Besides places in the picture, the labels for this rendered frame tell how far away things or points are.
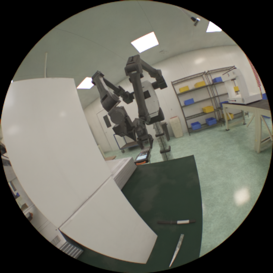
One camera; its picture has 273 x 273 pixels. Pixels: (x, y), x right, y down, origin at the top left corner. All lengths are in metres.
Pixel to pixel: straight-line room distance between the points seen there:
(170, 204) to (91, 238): 0.35
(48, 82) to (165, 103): 3.50
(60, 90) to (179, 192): 0.51
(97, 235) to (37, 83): 0.22
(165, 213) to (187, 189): 0.15
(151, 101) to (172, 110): 2.58
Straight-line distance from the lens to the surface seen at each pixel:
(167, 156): 1.17
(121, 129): 0.40
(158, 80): 1.05
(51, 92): 0.15
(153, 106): 1.00
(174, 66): 3.80
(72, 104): 0.15
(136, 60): 0.66
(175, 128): 3.27
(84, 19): 1.85
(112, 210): 0.17
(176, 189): 0.49
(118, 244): 0.21
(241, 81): 2.20
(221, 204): 1.31
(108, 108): 0.48
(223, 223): 1.21
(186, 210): 0.41
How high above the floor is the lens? 1.11
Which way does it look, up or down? 10 degrees down
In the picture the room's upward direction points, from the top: 22 degrees counter-clockwise
